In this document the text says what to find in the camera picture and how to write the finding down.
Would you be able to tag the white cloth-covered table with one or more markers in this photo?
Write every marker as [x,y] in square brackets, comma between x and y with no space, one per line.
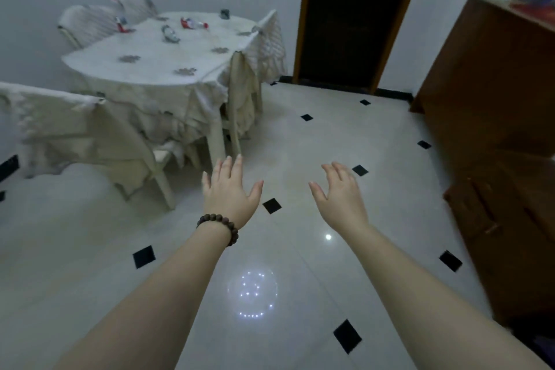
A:
[215,140]

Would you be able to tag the person's left hand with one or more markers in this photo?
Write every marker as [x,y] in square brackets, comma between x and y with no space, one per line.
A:
[227,196]

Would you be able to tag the person's right forearm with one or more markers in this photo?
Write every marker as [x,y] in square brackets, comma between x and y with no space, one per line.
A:
[433,313]

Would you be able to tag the person's right hand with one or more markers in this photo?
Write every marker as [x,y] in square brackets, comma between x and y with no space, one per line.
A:
[344,209]

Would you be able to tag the cream floral tablecloth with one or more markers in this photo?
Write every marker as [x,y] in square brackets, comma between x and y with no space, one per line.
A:
[151,62]

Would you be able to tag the low brown wooden chest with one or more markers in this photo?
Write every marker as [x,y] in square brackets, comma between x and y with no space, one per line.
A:
[511,252]

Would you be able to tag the person's left forearm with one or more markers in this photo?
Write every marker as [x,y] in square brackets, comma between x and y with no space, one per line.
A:
[147,313]

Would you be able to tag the tall bottle red cap blue label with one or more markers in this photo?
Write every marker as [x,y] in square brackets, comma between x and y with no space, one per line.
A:
[121,26]

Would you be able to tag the tall brown wooden cupboard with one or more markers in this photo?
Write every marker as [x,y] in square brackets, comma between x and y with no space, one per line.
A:
[485,92]

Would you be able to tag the chair with quilted cream cover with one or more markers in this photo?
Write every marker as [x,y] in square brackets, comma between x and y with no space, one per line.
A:
[86,23]
[271,49]
[243,92]
[136,5]
[65,122]

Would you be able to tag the dark doorway with wooden frame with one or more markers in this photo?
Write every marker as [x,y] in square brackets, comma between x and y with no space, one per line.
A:
[355,14]

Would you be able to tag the red package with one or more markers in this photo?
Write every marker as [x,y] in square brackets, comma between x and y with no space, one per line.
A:
[537,14]

